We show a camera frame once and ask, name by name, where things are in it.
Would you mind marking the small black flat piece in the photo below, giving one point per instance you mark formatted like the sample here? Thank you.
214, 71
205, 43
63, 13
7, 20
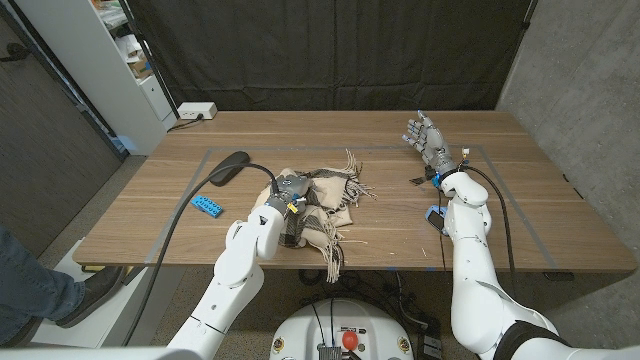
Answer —
419, 180

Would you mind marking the black floor power strip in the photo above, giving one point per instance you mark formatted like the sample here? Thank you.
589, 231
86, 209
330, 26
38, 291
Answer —
430, 345

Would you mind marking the white robot torso base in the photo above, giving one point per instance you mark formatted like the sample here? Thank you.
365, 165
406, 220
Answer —
310, 330

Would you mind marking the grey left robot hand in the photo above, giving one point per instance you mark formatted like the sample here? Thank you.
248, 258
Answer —
292, 187

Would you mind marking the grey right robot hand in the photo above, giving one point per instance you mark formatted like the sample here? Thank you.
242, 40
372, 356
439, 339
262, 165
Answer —
432, 145

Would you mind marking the blue lego brick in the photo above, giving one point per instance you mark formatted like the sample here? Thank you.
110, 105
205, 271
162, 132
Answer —
206, 206

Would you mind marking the white power outlet box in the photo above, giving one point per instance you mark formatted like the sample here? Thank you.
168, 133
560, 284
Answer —
195, 110

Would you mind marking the black glasses case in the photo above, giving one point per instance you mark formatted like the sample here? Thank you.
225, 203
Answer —
228, 169

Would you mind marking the person's leg in jeans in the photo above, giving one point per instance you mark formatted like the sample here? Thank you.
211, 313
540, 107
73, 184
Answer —
30, 285

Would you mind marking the white floor board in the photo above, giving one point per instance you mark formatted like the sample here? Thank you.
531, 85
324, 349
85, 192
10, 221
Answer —
75, 335

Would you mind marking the cream plaid fringed scarf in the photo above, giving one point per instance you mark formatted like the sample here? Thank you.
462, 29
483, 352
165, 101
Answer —
330, 192

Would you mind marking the black backdrop curtain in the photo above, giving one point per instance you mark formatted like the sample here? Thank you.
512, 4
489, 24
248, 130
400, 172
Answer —
325, 50

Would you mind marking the black backdrop stand pole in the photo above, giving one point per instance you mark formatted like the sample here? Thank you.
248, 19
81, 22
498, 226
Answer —
150, 55

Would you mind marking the red emergency stop button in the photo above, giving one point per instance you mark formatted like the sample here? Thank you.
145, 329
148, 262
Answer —
350, 340

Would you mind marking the cardboard box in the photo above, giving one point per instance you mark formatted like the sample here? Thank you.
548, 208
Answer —
140, 67

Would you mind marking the person's dark shoe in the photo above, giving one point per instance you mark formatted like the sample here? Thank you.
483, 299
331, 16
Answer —
95, 295

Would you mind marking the small blue camera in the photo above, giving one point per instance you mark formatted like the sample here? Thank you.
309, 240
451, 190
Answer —
435, 217

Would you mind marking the white shelf cabinet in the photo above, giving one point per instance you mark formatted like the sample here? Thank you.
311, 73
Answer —
90, 65

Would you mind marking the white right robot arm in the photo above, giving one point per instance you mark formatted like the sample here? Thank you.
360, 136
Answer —
472, 280

